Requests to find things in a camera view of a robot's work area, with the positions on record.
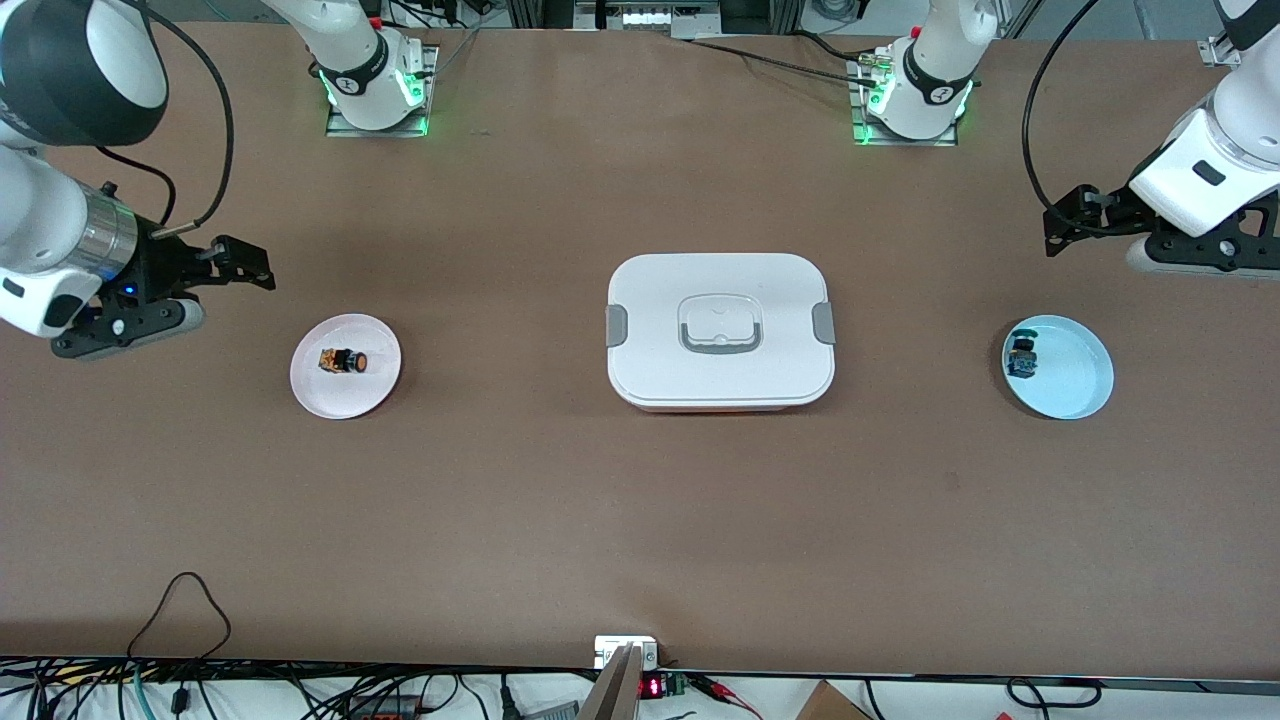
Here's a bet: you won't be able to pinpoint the brown cardboard piece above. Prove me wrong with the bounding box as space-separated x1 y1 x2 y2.
795 680 871 720

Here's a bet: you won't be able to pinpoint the thin black looped cable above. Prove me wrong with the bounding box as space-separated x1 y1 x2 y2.
125 572 233 713

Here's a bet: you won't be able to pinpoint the white lunch box grey latches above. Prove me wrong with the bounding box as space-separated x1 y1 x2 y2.
605 252 837 414

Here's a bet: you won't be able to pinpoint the black cable across table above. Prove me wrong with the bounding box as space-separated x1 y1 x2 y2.
680 36 883 83

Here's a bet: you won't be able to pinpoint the pink round plate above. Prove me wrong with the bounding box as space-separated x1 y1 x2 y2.
289 313 403 421

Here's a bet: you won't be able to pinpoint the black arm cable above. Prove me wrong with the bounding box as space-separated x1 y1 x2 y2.
95 0 237 241
1020 0 1141 239

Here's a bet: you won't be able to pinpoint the light blue round plate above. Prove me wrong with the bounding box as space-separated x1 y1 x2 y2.
1002 314 1115 421

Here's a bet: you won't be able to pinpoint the aluminium frame structure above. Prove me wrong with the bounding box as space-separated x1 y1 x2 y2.
505 0 801 41

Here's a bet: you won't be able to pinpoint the red clip leads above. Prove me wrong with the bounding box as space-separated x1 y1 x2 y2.
690 675 761 720

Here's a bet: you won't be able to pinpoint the black cable loop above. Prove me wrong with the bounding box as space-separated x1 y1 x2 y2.
1005 678 1101 711

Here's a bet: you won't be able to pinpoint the white mounting block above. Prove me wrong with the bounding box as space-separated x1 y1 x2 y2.
594 636 661 671

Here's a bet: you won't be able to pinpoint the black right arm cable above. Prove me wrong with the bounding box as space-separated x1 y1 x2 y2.
95 0 237 241

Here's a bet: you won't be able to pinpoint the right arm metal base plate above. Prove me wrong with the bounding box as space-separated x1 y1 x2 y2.
325 45 441 139

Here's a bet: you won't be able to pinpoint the aluminium profile bar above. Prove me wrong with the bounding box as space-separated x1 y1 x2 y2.
575 643 643 720

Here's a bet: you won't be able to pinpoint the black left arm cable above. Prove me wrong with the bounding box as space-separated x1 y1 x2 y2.
1020 0 1141 239

